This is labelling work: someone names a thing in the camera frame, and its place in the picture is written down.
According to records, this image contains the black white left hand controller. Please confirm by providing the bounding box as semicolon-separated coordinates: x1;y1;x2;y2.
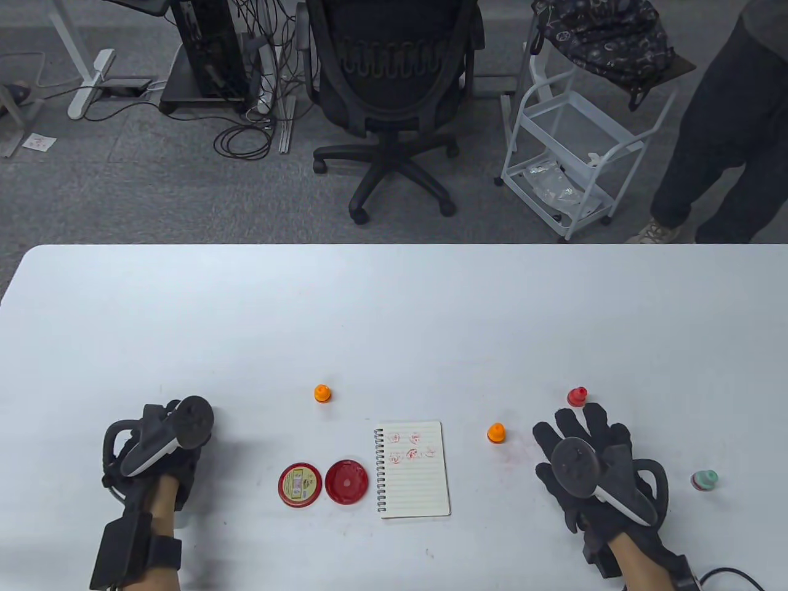
100;396;215;487

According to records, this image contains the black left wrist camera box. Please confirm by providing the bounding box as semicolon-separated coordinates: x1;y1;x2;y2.
89;514;184;591

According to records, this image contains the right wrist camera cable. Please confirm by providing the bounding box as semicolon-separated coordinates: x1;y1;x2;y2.
699;566;767;591

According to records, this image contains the white metal trolley cart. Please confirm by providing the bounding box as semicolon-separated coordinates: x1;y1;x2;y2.
494;9;684;242

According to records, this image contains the person's right hand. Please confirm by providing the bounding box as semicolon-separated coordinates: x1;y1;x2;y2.
533;403;669;546

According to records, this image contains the black computer tower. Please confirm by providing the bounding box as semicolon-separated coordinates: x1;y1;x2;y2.
169;0;250;99

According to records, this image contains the black patterned bag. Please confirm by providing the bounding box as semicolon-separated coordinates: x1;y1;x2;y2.
531;0;675;111

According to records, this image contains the red ink tin lid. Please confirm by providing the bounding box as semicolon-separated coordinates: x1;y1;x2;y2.
278;463;323;507

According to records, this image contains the black computer stand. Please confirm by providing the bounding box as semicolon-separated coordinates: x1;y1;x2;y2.
159;43;262;116

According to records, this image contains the dark brown flat board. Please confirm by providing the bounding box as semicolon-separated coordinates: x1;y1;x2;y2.
622;49;698;93

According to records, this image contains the clear plastic bag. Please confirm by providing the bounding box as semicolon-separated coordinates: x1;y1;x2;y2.
523;157;601;213

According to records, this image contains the black power strip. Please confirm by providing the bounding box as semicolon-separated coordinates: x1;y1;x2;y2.
106;76;155;97

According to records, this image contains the bundle of black cables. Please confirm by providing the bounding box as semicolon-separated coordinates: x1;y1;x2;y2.
212;0;302;162

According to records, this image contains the red ink pad base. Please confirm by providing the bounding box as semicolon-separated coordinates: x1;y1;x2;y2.
324;459;369;507

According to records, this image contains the slim white desk leg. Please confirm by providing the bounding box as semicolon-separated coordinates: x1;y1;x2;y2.
255;31;297;155

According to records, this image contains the spiral lined notebook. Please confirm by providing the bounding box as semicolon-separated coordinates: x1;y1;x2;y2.
373;420;452;520

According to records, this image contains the white T-shaped desk leg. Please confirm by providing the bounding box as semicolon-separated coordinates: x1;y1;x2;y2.
50;0;116;120

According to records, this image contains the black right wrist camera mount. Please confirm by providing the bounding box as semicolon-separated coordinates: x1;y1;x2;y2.
582;533;702;591

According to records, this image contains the person's right forearm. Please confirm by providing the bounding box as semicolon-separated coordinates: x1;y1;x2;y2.
609;533;678;591

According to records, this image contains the grey floor outlet cover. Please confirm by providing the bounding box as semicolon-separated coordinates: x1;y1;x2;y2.
473;74;515;97

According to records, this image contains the person's left forearm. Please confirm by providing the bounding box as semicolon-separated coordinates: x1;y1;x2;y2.
139;477;184;591

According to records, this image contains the black white right hand controller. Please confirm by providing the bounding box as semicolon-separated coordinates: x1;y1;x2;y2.
550;436;669;527

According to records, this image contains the person's left hand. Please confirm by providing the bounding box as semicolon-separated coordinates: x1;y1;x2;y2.
102;397;214;513

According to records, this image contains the black white hand controller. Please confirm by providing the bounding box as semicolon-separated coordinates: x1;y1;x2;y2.
550;436;669;527
100;396;215;487

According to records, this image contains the grey desk leg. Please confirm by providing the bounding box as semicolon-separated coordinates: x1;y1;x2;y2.
0;92;47;159

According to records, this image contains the black mesh office chair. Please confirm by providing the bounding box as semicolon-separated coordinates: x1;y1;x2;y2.
295;0;487;225

